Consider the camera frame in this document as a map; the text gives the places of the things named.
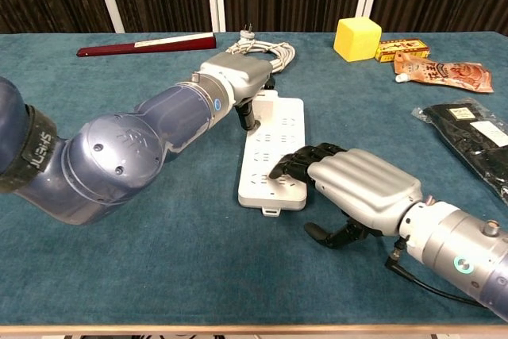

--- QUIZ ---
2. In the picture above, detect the white plug adapter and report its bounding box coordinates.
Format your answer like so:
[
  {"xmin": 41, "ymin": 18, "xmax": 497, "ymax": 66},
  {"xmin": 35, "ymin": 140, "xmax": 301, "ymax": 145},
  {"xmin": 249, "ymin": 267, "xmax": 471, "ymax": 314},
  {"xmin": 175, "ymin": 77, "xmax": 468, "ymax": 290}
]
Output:
[{"xmin": 253, "ymin": 90, "xmax": 279, "ymax": 118}]

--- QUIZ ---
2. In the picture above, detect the coiled white power cable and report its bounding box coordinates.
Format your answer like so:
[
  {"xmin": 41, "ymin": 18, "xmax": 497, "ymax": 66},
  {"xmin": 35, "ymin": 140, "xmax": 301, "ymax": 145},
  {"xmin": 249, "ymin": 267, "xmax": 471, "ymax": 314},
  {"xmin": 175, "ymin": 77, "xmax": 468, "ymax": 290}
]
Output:
[{"xmin": 225, "ymin": 22, "xmax": 297, "ymax": 76}]

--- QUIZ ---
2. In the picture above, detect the yellow foam cube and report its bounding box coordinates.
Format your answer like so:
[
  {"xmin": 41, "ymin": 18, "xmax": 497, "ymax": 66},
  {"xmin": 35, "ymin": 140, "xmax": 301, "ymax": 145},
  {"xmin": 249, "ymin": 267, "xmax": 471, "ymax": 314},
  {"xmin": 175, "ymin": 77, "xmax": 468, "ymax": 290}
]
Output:
[{"xmin": 333, "ymin": 17, "xmax": 383, "ymax": 63}]

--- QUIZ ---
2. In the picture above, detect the small yellow red box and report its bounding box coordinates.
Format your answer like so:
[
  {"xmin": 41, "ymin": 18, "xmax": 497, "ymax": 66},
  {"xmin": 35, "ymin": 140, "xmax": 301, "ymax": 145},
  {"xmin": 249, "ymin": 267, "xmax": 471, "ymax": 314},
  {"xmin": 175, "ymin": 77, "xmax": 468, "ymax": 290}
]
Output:
[{"xmin": 375, "ymin": 38, "xmax": 432, "ymax": 64}]

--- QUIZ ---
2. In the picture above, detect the black item in clear bag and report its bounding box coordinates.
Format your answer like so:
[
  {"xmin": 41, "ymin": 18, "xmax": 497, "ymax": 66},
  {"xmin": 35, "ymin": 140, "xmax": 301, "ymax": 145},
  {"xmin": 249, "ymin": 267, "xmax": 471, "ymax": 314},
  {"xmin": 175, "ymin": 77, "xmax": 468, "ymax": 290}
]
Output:
[{"xmin": 410, "ymin": 97, "xmax": 508, "ymax": 207}]

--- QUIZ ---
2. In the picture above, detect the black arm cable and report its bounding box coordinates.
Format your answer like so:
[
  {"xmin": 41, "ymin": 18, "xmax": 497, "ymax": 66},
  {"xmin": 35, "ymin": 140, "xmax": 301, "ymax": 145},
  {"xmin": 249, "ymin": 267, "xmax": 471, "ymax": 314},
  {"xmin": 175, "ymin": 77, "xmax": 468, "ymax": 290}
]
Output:
[{"xmin": 385, "ymin": 250, "xmax": 494, "ymax": 309}]

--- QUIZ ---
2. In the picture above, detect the white power strip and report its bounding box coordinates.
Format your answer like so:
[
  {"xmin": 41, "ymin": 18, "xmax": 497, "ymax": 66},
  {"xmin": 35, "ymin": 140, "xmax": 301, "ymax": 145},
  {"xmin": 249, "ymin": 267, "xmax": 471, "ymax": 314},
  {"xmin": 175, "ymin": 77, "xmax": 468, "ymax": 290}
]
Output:
[{"xmin": 237, "ymin": 96, "xmax": 309, "ymax": 218}]

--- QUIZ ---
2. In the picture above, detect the orange spout pouch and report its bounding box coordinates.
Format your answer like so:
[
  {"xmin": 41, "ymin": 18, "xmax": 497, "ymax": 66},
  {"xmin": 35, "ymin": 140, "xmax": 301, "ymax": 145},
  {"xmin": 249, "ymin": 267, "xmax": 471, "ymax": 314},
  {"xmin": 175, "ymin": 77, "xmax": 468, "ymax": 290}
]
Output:
[{"xmin": 393, "ymin": 51, "xmax": 495, "ymax": 94}]

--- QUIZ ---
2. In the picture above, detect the teal table cloth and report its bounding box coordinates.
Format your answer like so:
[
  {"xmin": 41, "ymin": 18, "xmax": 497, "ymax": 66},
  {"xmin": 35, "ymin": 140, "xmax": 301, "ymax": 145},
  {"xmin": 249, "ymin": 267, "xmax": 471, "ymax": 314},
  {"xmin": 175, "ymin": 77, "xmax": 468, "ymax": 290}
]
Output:
[{"xmin": 0, "ymin": 32, "xmax": 508, "ymax": 326}]

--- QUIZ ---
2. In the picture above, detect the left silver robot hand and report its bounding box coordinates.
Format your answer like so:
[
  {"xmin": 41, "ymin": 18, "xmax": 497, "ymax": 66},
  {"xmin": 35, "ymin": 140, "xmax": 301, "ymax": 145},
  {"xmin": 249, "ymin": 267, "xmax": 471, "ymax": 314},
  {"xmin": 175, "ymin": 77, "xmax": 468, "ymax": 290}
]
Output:
[{"xmin": 199, "ymin": 52, "xmax": 275, "ymax": 131}]

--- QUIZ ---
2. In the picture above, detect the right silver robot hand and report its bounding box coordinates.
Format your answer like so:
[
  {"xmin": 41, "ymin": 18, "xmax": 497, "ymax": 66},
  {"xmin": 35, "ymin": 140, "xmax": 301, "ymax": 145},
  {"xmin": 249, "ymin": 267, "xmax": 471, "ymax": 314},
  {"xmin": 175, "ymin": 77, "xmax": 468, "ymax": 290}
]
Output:
[{"xmin": 269, "ymin": 142, "xmax": 424, "ymax": 251}]

